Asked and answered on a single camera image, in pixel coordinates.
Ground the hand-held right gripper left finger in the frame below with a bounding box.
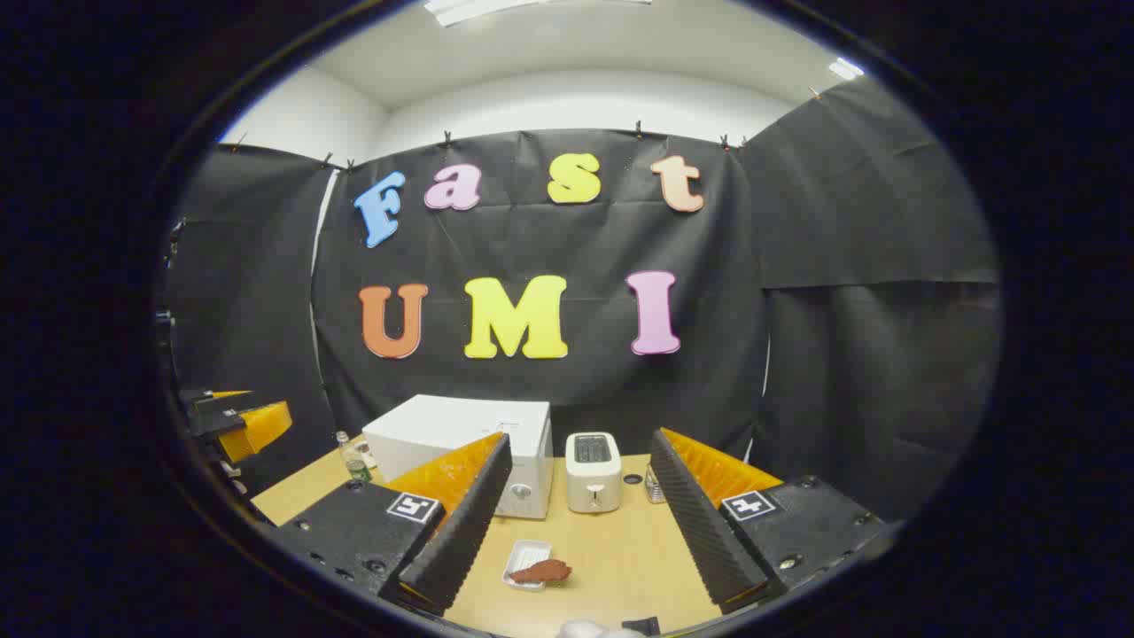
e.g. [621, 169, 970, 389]
[257, 432, 515, 617]

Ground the white microwave oven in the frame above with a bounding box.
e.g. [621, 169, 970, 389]
[362, 394, 555, 520]

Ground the brown meat piece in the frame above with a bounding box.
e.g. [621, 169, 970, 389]
[509, 558, 573, 585]

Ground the clear water bottle green label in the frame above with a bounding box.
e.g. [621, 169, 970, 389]
[336, 431, 373, 485]

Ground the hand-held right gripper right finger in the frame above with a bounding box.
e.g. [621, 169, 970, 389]
[649, 428, 896, 615]

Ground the white toaster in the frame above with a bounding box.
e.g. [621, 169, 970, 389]
[565, 432, 623, 514]

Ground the small white rectangular tray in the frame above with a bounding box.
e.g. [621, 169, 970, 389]
[501, 540, 553, 592]

